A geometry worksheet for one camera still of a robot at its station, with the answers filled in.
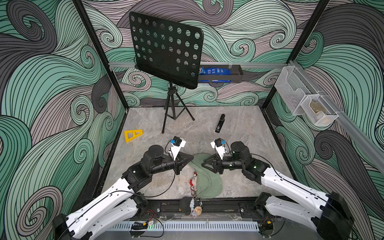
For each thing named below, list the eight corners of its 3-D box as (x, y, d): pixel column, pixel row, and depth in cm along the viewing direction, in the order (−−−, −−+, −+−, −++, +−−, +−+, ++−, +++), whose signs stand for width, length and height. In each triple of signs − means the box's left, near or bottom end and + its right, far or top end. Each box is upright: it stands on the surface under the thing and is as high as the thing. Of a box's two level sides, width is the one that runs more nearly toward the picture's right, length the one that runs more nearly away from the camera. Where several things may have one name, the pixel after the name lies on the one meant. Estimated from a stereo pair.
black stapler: (214, 131, 107) (215, 127, 103) (220, 118, 116) (222, 113, 112) (218, 133, 106) (219, 128, 102) (224, 119, 115) (226, 115, 111)
